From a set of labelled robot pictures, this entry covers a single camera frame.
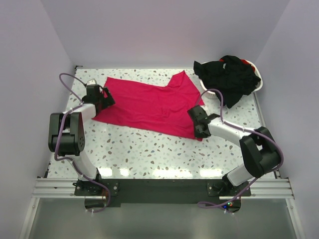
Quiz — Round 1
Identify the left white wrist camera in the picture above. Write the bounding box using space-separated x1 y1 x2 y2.
86 79 97 86

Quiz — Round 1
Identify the pink t shirt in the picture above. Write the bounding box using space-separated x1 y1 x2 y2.
94 71 204 139

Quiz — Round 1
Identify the black t shirt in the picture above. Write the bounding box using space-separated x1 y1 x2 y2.
193 55 260 108

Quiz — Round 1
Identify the white laundry basket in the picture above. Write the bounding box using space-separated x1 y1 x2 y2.
203 60 263 100

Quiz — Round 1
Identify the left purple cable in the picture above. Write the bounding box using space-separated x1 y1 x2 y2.
53 72 112 214

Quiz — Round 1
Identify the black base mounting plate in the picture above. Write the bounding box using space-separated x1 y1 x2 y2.
73 179 251 212

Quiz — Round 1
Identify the red garment in basket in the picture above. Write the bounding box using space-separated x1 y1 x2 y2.
219 59 256 72

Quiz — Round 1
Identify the aluminium frame rail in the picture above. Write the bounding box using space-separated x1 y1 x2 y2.
32 178 294 199

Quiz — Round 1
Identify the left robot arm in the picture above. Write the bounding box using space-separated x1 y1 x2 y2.
48 80 115 196

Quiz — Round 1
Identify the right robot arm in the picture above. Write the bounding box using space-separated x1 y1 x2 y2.
187 105 283 196

